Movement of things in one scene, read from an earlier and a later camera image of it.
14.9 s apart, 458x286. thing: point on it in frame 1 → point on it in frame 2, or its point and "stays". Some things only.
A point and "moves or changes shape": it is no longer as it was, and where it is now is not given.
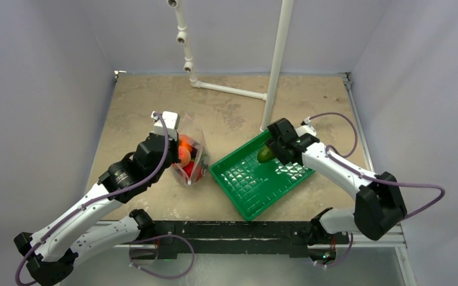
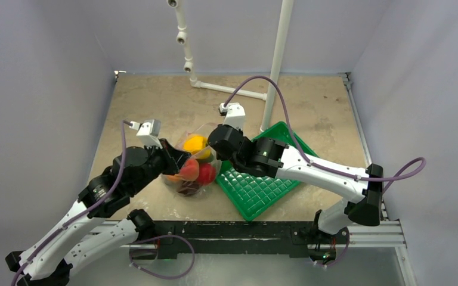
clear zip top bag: (194, 164) moves or changes shape
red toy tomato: (189, 168) → (206, 174)
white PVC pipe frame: (281, 49) stays
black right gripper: (278, 148) → (221, 139)
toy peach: (184, 155) moves or changes shape
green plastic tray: (251, 185) stays
